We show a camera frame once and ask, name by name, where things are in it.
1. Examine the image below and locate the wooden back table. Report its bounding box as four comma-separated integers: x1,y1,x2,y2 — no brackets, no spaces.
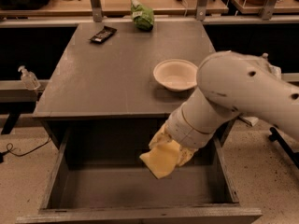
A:
0,0,229,18

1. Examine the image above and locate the white paper packet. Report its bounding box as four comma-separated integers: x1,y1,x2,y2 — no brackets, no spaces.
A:
270,65,281,78

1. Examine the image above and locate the yellow sponge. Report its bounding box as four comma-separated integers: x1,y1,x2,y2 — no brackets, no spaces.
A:
140,141,180,179

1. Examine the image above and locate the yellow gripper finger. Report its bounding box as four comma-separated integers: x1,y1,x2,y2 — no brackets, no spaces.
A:
176,144,198,167
149,124,172,149

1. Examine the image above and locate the green chip bag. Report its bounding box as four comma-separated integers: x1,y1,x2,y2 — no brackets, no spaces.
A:
130,0,154,32

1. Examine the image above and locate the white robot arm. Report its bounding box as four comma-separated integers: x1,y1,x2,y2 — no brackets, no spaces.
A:
149,51,299,149

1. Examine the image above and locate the clear sanitizer pump bottle left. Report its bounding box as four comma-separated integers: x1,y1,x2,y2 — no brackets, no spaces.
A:
18,65,40,91

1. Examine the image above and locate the white paper bowl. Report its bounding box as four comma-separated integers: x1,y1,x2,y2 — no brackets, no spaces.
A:
153,59,197,91

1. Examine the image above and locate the grey cabinet counter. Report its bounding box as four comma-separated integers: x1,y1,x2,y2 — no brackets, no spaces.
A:
32,21,245,149

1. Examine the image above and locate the clear plastic water bottle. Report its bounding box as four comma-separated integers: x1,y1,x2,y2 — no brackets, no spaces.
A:
262,53,269,60

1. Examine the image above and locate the black cable on floor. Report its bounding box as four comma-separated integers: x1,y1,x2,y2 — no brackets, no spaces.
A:
0,135,52,164

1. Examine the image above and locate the open grey top drawer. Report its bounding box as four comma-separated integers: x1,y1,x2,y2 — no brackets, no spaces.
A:
16,119,262,224

